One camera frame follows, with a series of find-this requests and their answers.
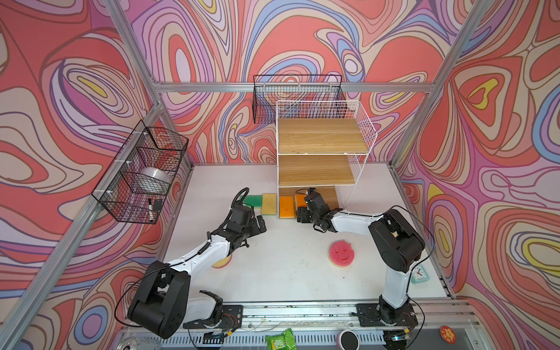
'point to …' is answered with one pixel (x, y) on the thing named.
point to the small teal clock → (419, 274)
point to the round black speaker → (348, 340)
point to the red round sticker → (448, 335)
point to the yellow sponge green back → (269, 204)
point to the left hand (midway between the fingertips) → (258, 222)
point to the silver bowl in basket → (155, 176)
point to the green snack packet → (284, 341)
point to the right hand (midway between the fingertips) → (304, 216)
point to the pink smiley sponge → (340, 254)
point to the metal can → (129, 343)
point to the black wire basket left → (136, 184)
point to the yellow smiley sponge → (222, 263)
